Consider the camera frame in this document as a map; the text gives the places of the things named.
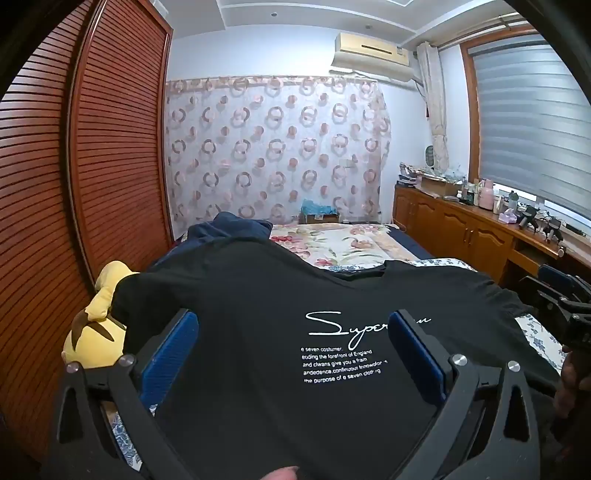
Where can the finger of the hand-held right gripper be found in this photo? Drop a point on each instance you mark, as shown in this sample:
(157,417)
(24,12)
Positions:
(556,278)

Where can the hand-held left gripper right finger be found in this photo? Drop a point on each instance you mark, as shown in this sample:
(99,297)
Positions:
(415,355)

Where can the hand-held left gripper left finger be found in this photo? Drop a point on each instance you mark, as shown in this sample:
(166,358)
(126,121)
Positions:
(171,355)

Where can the black printed t-shirt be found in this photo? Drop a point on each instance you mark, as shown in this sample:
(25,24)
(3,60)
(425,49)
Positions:
(277,300)

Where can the navy folded clothes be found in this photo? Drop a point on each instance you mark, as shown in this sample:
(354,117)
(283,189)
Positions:
(226,226)

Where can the person's right hand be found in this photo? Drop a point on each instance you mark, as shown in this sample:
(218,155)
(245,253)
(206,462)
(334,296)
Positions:
(575,383)

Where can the person's left hand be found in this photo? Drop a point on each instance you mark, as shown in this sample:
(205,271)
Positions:
(286,474)

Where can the black device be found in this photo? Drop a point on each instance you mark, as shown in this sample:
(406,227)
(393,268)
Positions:
(528,216)
(552,228)

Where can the pink tissue box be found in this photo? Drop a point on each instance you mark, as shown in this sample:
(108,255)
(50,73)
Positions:
(509,216)

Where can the yellow plush toy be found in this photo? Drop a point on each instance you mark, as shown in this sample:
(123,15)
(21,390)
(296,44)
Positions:
(99,309)

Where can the wooden cabinet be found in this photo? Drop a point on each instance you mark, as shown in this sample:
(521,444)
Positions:
(457,230)

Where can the pink thermos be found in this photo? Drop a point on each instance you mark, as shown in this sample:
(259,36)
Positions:
(485,191)

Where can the navy bed sheet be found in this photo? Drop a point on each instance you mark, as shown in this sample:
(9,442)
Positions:
(408,242)

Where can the floral bed blanket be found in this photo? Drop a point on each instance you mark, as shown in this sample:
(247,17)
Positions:
(332,244)

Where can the cardboard box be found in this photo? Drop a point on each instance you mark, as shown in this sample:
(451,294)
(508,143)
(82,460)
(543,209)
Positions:
(441,185)

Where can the grey window blind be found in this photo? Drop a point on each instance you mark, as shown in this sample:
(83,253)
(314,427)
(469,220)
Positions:
(531,120)

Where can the blue cloth bundle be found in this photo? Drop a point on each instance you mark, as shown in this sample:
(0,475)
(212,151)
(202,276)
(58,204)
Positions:
(318,210)

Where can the white fan heater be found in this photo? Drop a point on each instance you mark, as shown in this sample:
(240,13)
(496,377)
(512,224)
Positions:
(431,156)

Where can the beige tied curtain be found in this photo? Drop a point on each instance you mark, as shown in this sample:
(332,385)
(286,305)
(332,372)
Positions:
(436,115)

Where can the wooden louvered wardrobe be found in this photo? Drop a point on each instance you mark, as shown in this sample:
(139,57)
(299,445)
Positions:
(115,138)

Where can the circle-patterned sheer curtain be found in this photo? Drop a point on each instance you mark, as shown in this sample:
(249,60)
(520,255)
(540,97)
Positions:
(277,152)

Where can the white air conditioner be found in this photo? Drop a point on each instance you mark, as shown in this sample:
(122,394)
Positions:
(369,53)

